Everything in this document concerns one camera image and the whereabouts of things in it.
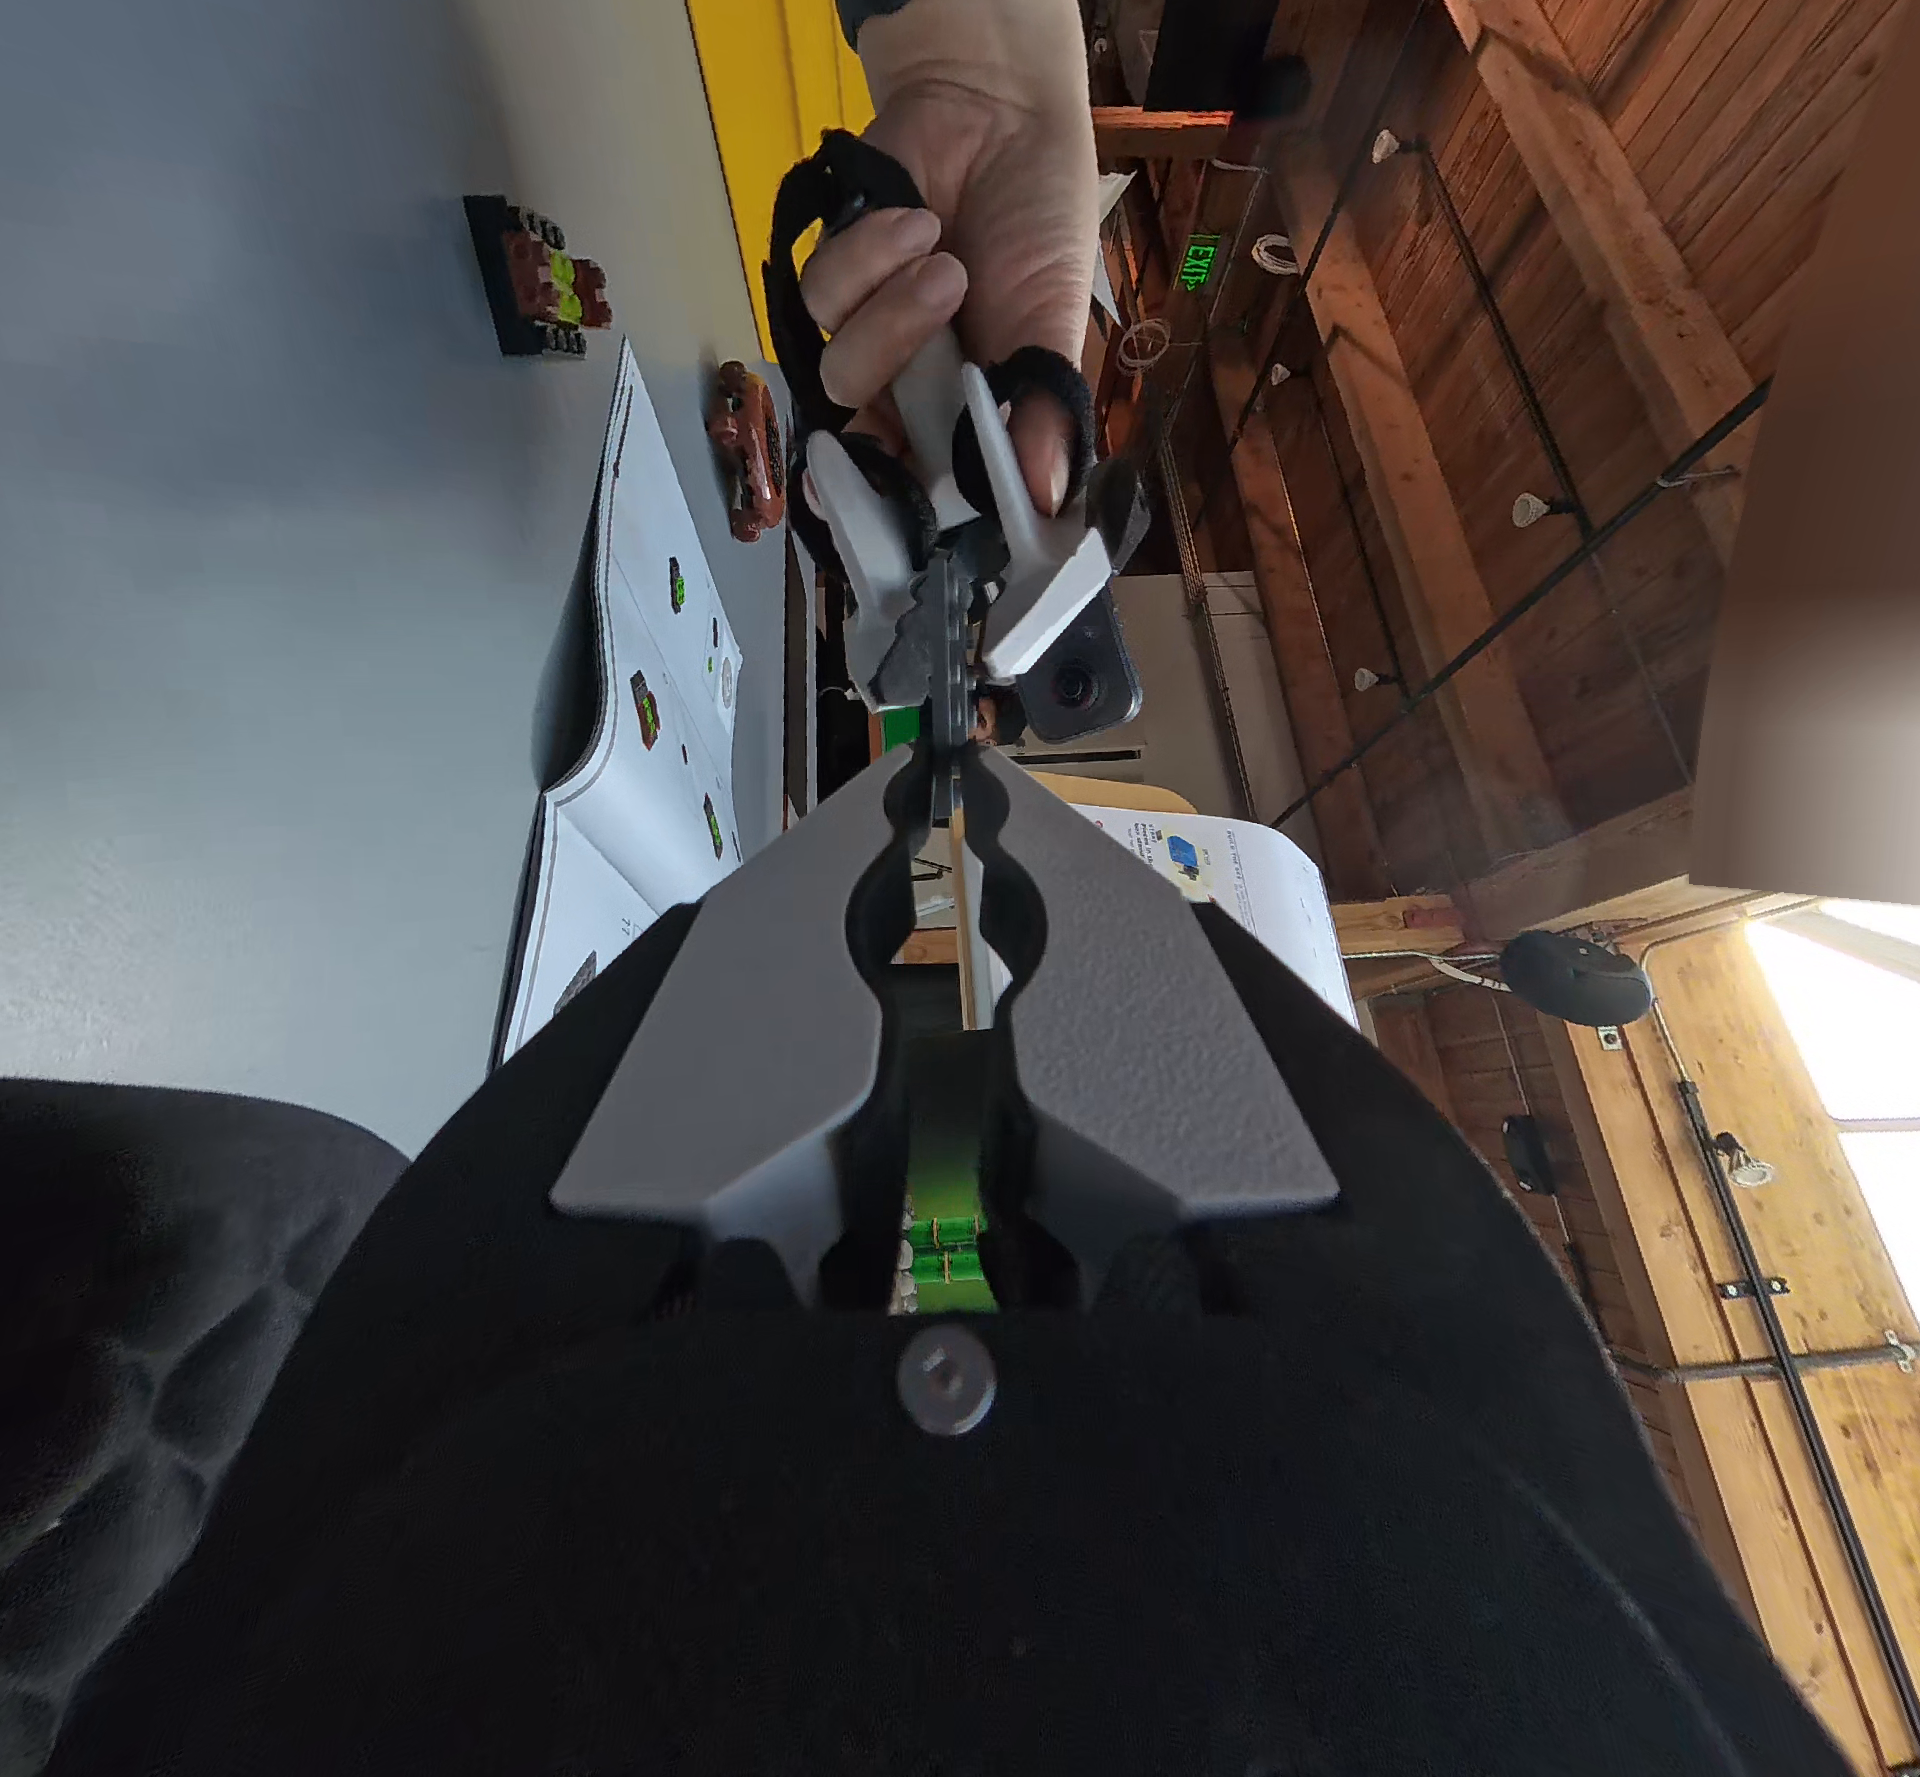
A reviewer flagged yellow plastic bin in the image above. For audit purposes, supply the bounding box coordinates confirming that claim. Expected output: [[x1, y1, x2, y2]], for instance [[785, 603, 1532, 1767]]
[[655, 0, 879, 366]]

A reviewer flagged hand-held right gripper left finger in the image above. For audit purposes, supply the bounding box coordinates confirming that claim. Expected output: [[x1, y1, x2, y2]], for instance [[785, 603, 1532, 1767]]
[[548, 745, 917, 1305]]

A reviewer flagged printed instruction sheet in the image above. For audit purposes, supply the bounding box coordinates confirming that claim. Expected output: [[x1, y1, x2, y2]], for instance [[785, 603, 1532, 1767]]
[[1072, 802, 1360, 1030]]

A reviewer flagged black building set box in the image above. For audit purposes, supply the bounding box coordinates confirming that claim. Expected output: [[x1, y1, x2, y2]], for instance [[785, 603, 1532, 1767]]
[[897, 967, 998, 1317]]

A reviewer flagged wooden document stand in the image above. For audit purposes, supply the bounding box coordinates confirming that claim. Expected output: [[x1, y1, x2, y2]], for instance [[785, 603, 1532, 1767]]
[[900, 770, 1201, 1032]]

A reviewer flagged open instruction booklet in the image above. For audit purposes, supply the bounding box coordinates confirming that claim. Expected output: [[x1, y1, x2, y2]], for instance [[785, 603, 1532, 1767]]
[[491, 338, 747, 1066]]

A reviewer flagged person's left hand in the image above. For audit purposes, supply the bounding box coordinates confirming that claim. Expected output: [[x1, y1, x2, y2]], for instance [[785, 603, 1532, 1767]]
[[798, 0, 1108, 519]]

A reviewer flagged large bright window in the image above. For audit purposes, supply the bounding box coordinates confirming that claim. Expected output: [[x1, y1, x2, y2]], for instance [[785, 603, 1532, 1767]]
[[1746, 899, 1920, 1300]]

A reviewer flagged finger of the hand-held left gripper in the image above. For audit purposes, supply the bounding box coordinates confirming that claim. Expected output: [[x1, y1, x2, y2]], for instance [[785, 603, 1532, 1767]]
[[807, 441, 948, 717], [975, 517, 1123, 682]]

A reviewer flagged square black brick assembly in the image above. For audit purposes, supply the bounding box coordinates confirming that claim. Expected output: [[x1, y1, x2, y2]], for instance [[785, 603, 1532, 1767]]
[[462, 194, 617, 358]]

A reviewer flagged black ceiling dome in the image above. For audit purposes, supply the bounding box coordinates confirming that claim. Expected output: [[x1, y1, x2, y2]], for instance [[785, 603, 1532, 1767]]
[[1501, 929, 1655, 1030]]

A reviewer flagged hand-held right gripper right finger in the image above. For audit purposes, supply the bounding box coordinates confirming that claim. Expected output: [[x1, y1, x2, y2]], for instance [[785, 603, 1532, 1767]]
[[978, 745, 1341, 1305]]

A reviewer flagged round brown brick assembly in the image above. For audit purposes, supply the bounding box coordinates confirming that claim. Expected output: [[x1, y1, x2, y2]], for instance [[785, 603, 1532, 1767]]
[[708, 358, 789, 546]]

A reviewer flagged dark grey long brick plate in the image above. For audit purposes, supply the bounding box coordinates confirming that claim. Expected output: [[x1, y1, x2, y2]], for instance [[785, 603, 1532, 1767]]
[[917, 555, 977, 818]]

